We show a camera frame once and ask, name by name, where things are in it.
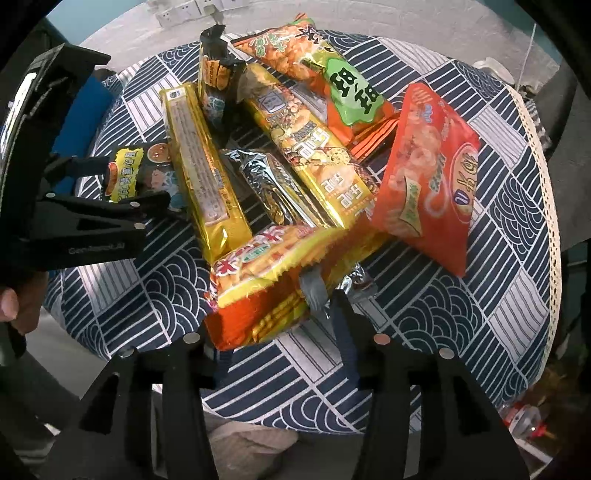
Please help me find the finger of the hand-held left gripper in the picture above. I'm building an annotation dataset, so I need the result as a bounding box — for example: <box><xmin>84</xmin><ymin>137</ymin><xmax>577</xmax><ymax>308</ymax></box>
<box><xmin>41</xmin><ymin>156</ymin><xmax>110</xmax><ymax>195</ymax></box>
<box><xmin>45</xmin><ymin>191</ymin><xmax>172</xmax><ymax>236</ymax></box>

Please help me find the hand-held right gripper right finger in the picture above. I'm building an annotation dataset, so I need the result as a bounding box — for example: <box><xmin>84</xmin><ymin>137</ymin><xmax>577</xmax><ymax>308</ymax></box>
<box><xmin>329</xmin><ymin>290</ymin><xmax>530</xmax><ymax>480</ymax></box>

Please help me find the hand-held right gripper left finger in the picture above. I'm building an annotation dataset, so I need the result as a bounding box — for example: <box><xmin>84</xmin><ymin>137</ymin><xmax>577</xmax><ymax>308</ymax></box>
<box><xmin>39</xmin><ymin>333</ymin><xmax>232</xmax><ymax>480</ymax></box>

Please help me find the blue cardboard box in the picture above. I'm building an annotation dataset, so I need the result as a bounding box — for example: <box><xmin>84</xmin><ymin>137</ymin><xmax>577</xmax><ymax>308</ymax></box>
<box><xmin>50</xmin><ymin>75</ymin><xmax>115</xmax><ymax>195</ymax></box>

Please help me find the black snack packet yellow label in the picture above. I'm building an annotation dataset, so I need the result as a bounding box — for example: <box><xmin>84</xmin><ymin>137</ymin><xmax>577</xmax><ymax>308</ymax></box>
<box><xmin>99</xmin><ymin>142</ymin><xmax>186</xmax><ymax>214</ymax></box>
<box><xmin>198</xmin><ymin>25</ymin><xmax>247</xmax><ymax>136</ymax></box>

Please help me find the orange yellow stick snack bag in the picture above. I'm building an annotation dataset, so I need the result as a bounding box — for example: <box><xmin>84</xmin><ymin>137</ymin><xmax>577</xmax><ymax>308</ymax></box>
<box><xmin>203</xmin><ymin>222</ymin><xmax>389</xmax><ymax>352</ymax></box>

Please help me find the long gold biscuit packet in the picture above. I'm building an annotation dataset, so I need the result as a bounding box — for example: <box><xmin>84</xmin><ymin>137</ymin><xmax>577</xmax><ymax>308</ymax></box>
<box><xmin>158</xmin><ymin>83</ymin><xmax>253</xmax><ymax>265</ymax></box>

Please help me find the silver foil snack packet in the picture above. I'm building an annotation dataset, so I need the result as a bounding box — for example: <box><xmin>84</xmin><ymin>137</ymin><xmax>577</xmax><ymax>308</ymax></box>
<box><xmin>221</xmin><ymin>148</ymin><xmax>326</xmax><ymax>228</ymax></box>

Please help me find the red orange chips bag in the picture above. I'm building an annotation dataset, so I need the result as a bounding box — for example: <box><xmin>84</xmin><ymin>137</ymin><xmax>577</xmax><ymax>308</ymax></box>
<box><xmin>368</xmin><ymin>83</ymin><xmax>482</xmax><ymax>278</ymax></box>

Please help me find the long yellow cracker packet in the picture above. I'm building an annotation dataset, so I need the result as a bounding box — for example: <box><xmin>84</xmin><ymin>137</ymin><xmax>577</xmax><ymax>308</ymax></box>
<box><xmin>239</xmin><ymin>64</ymin><xmax>385</xmax><ymax>229</ymax></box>

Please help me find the orange green snack bag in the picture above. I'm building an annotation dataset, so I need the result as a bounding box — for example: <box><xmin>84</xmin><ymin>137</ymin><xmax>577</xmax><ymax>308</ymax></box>
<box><xmin>231</xmin><ymin>13</ymin><xmax>398</xmax><ymax>160</ymax></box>

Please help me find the person's left hand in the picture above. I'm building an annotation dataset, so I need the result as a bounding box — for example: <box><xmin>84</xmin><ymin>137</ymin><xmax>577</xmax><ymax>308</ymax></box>
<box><xmin>0</xmin><ymin>271</ymin><xmax>49</xmax><ymax>337</ymax></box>

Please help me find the beige cloth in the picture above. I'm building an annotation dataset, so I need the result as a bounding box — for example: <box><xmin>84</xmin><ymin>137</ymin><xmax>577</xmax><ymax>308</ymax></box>
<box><xmin>203</xmin><ymin>410</ymin><xmax>302</xmax><ymax>480</ymax></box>

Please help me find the red and white object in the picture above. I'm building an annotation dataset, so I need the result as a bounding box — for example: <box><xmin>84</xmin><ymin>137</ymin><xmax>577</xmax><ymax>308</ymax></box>
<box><xmin>502</xmin><ymin>401</ymin><xmax>556</xmax><ymax>445</ymax></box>

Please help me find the white cup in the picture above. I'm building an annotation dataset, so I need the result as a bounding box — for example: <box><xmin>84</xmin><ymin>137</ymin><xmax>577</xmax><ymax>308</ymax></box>
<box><xmin>475</xmin><ymin>58</ymin><xmax>509</xmax><ymax>83</ymax></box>

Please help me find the thin white cord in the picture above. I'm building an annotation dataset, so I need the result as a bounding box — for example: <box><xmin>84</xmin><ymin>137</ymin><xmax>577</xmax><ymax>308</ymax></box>
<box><xmin>521</xmin><ymin>22</ymin><xmax>539</xmax><ymax>89</ymax></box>

